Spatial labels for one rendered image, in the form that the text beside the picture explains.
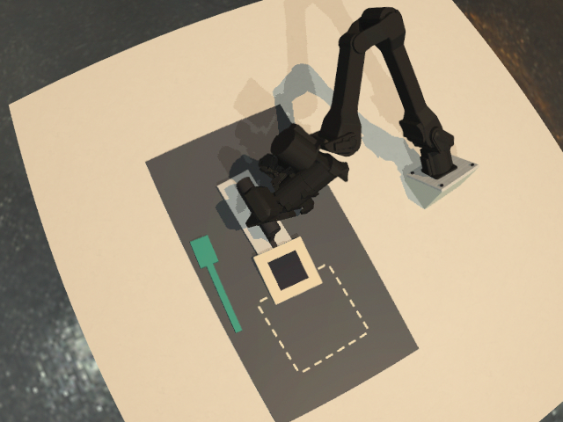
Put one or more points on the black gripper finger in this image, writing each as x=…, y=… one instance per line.
x=285, y=214
x=253, y=220

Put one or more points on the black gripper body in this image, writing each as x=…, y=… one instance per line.
x=292, y=193

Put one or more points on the green trowel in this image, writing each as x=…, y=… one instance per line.
x=206, y=257

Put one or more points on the cream square tile with dark square centre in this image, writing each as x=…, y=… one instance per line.
x=287, y=270

